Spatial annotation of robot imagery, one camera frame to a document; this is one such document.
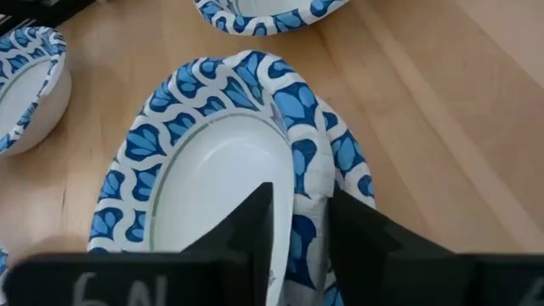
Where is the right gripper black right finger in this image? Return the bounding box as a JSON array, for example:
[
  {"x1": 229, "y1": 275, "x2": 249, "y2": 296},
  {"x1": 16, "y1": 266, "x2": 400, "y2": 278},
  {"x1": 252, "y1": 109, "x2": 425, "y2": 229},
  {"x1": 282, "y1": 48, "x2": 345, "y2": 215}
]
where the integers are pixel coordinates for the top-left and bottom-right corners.
[{"x1": 327, "y1": 189, "x2": 484, "y2": 306}]

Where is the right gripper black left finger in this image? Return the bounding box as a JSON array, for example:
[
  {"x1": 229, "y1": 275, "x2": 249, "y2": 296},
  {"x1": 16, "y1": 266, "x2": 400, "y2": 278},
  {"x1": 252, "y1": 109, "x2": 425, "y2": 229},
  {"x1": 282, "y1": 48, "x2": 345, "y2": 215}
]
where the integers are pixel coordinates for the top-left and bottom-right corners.
[{"x1": 182, "y1": 182, "x2": 275, "y2": 306}]

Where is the blue patterned paper bowl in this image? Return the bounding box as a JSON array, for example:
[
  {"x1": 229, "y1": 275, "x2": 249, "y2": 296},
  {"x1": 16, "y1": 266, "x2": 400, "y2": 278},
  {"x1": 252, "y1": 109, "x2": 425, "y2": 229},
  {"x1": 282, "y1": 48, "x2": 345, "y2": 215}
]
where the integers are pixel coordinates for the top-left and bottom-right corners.
[
  {"x1": 87, "y1": 49, "x2": 377, "y2": 306},
  {"x1": 193, "y1": 0, "x2": 350, "y2": 37},
  {"x1": 0, "y1": 25, "x2": 73, "y2": 156},
  {"x1": 0, "y1": 248, "x2": 9, "y2": 294}
]

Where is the black aluminium table frame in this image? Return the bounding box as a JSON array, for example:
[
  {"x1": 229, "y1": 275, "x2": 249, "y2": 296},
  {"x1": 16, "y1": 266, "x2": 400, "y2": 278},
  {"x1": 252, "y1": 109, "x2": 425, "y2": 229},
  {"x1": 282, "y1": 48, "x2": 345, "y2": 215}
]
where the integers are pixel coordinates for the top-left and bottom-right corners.
[{"x1": 0, "y1": 0, "x2": 97, "y2": 38}]

